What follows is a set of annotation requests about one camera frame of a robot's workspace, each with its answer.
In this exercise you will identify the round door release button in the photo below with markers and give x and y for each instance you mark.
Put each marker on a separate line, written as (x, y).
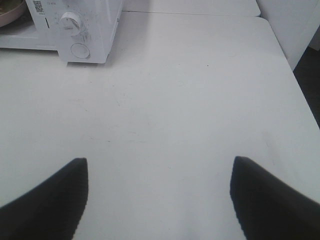
(80, 51)

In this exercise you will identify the warning label sticker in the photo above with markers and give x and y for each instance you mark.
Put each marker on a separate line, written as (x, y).
(38, 7)

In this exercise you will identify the white lower timer knob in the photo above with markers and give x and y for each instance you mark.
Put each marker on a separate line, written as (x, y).
(70, 24)

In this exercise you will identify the white microwave oven body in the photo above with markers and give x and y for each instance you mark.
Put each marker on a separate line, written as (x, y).
(32, 31)

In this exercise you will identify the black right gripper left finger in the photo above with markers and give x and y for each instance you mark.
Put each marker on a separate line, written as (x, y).
(50, 211)

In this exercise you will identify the pink round plate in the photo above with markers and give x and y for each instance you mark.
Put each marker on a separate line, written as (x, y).
(11, 10)

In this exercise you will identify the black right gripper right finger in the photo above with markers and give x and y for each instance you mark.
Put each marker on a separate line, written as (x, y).
(269, 209)

